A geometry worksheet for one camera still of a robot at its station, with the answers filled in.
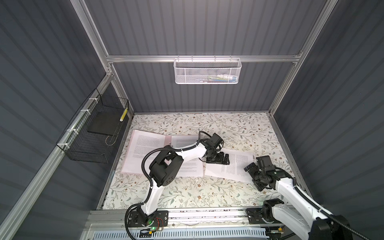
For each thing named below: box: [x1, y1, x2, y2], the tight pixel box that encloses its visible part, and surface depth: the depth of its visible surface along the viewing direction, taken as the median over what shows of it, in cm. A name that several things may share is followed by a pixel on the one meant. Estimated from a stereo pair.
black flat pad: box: [87, 112, 123, 136], surface depth 79 cm
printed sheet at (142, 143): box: [122, 130, 166, 174], surface depth 100 cm
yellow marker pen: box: [119, 107, 128, 122], surface depth 83 cm
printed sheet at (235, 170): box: [204, 149, 255, 183], surface depth 92 cm
